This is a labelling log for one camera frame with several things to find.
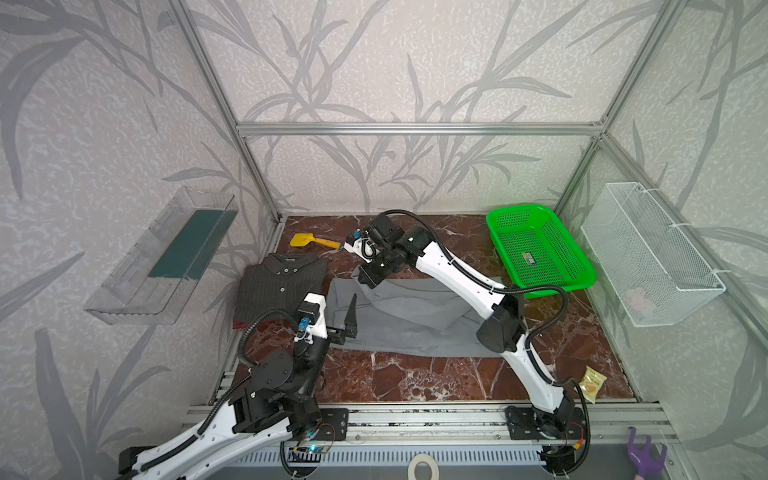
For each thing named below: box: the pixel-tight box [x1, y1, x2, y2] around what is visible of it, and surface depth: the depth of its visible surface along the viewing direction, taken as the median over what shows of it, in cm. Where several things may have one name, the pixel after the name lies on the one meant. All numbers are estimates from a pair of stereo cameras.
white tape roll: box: [407, 453, 440, 480], surface depth 69 cm
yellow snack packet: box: [579, 365, 607, 404], surface depth 81 cm
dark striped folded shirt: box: [234, 252, 327, 323], surface depth 97 cm
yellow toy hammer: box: [290, 233, 342, 250], surface depth 113 cm
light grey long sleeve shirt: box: [326, 266, 502, 357], surface depth 88 cm
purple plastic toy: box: [627, 427, 667, 480], surface depth 70 cm
